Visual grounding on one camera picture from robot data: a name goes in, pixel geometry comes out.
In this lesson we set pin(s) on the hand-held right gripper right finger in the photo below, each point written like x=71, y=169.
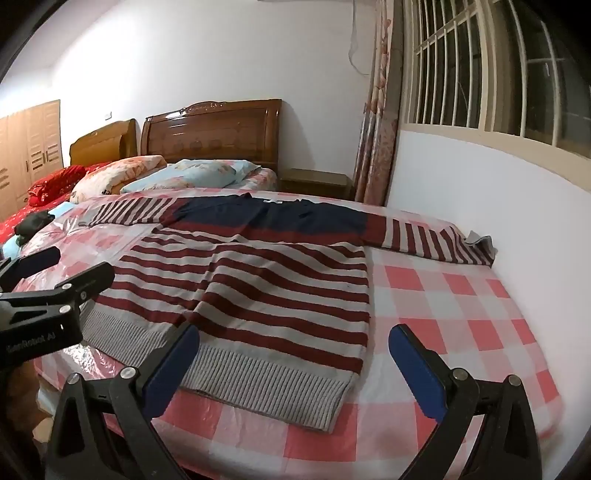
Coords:
x=415, y=371

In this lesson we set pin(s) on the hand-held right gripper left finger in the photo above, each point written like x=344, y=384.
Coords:
x=170, y=371

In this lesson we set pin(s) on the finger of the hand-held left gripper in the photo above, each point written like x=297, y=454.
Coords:
x=32, y=263
x=90, y=279

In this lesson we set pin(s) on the red and grey striped sweater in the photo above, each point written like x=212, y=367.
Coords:
x=277, y=286

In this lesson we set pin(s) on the dark cloth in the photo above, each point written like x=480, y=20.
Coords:
x=32, y=224

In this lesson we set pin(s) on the pink checkered bed sheet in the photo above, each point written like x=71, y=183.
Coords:
x=438, y=314

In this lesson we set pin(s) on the red blanket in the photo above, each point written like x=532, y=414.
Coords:
x=55, y=181

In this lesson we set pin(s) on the orange floral pillow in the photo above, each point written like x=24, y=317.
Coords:
x=120, y=173

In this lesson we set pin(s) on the wooden wardrobe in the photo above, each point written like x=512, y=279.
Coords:
x=27, y=147

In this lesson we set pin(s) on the small wooden headboard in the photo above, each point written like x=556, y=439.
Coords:
x=104, y=143

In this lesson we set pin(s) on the grey crumpled cloth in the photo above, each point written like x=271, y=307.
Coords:
x=482, y=242

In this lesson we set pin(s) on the light blue pillow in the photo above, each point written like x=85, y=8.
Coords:
x=194, y=173

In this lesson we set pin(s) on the large wooden headboard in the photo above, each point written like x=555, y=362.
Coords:
x=217, y=134

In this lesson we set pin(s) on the floral bed sheet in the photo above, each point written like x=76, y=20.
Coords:
x=261, y=179

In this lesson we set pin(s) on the wooden nightstand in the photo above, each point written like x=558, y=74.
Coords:
x=314, y=182

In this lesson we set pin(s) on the floral curtain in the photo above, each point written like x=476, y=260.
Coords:
x=381, y=115

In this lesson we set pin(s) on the window with cream grille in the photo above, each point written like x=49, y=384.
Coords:
x=485, y=69

